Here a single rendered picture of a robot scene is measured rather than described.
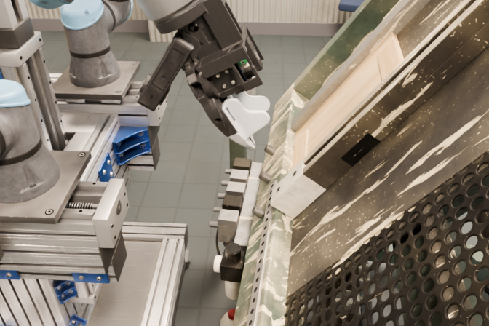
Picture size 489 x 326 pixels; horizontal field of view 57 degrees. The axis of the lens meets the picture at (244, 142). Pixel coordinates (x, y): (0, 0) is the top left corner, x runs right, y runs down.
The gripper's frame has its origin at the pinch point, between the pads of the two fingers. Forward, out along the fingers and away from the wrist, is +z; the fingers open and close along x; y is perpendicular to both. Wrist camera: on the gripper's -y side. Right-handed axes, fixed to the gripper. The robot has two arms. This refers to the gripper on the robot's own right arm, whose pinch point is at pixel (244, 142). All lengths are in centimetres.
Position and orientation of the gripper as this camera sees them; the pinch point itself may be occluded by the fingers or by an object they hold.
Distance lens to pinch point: 61.8
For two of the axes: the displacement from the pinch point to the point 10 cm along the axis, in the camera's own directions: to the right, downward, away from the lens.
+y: 8.9, -3.5, -3.0
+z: 4.6, 7.4, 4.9
